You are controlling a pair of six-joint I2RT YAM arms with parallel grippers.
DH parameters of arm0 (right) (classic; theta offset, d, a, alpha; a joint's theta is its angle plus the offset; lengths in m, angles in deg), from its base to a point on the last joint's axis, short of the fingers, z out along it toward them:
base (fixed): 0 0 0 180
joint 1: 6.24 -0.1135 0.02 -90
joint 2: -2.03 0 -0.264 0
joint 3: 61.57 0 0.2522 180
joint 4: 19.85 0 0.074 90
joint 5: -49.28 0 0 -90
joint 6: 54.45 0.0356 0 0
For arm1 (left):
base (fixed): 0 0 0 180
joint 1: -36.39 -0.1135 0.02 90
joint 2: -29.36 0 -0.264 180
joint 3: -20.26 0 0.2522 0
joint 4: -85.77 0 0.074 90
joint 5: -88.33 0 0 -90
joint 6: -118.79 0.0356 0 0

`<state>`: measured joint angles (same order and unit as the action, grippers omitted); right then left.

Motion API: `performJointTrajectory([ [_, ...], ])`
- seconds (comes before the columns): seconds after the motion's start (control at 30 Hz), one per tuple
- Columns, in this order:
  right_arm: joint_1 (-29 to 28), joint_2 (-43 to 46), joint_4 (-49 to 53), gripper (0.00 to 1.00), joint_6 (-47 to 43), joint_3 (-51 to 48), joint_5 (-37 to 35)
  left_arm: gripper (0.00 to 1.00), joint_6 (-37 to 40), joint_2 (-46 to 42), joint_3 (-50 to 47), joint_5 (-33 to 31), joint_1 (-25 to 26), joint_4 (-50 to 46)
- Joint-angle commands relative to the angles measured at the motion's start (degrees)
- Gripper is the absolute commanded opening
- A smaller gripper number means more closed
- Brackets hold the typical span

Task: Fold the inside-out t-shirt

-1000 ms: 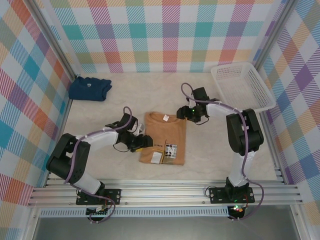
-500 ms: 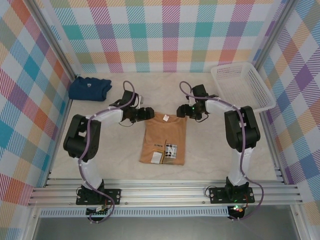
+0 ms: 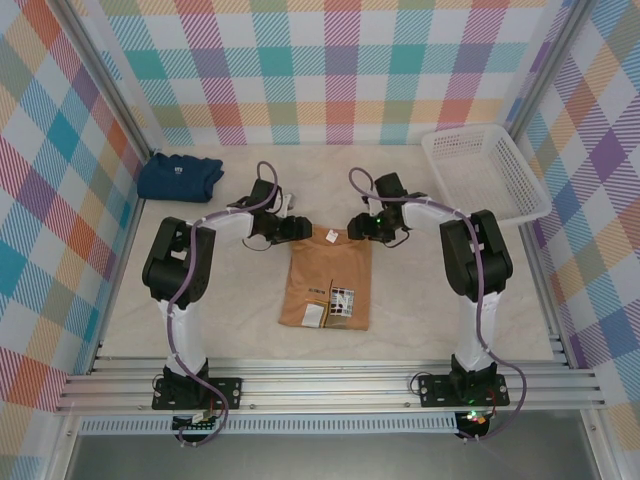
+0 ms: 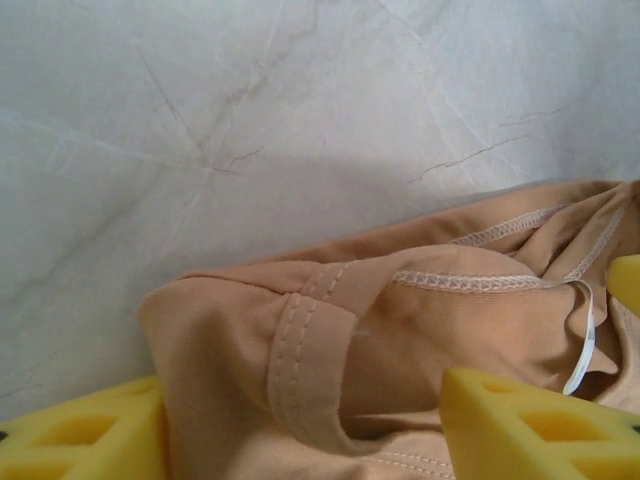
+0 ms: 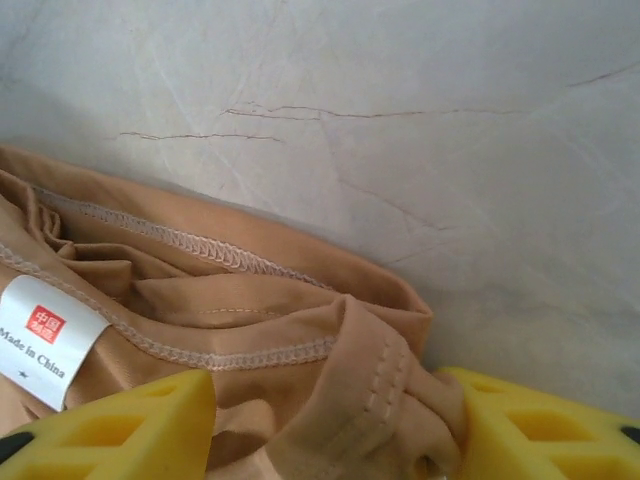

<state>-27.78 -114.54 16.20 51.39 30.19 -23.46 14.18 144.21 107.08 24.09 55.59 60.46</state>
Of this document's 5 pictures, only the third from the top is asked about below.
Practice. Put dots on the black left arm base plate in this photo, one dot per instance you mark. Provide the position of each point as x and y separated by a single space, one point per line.
227 392

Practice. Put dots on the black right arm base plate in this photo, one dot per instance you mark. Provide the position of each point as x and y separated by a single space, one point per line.
432 390

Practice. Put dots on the tan t-shirt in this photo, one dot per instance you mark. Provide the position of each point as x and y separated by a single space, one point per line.
325 270

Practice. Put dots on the aluminium table side rail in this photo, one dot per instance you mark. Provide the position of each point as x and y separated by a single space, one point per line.
547 300
131 225

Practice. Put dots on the white plastic mesh basket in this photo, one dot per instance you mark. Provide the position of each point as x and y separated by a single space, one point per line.
485 175

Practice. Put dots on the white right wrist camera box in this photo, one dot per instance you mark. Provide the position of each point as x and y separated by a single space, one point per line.
369 202

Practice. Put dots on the aluminium frame post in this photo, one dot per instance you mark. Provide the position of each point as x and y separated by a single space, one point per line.
545 75
106 75

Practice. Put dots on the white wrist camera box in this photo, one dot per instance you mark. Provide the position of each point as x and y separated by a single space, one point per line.
369 202
287 202

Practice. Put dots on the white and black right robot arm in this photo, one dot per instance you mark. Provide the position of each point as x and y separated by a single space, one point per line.
490 260

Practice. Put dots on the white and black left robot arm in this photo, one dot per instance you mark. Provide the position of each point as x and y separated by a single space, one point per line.
165 260

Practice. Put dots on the aluminium mounting rail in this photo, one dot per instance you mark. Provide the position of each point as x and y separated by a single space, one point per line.
325 390

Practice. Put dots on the folded navy blue t-shirt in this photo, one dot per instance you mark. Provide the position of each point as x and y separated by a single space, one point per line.
175 182

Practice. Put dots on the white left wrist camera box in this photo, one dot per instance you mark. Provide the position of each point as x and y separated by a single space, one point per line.
287 202

